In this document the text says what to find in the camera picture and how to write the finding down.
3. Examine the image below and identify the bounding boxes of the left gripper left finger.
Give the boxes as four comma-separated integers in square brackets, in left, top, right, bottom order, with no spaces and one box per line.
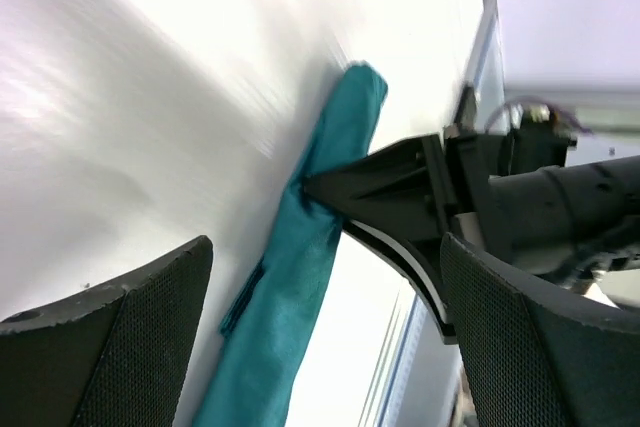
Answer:
[1,236,213,427]

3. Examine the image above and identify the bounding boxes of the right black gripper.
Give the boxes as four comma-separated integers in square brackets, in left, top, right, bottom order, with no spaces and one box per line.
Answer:
[304,128,580,345]

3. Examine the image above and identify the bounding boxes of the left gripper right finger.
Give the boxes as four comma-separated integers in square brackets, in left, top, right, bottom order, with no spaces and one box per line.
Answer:
[441,234,639,427]

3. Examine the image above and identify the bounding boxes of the teal cloth napkin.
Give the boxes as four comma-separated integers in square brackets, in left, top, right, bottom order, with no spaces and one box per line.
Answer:
[193,62,388,427]

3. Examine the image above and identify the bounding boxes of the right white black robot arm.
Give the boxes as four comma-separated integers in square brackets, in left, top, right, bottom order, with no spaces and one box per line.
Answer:
[304,129,639,344]

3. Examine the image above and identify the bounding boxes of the white slotted cable duct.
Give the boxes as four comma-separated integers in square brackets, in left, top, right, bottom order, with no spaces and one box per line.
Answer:
[358,291,428,427]

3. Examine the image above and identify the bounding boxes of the right aluminium frame post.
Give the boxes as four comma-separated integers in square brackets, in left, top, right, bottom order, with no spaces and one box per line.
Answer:
[465,0,506,131]

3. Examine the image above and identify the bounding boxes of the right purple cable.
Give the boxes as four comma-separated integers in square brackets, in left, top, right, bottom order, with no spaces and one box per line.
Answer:
[484,96,596,136]

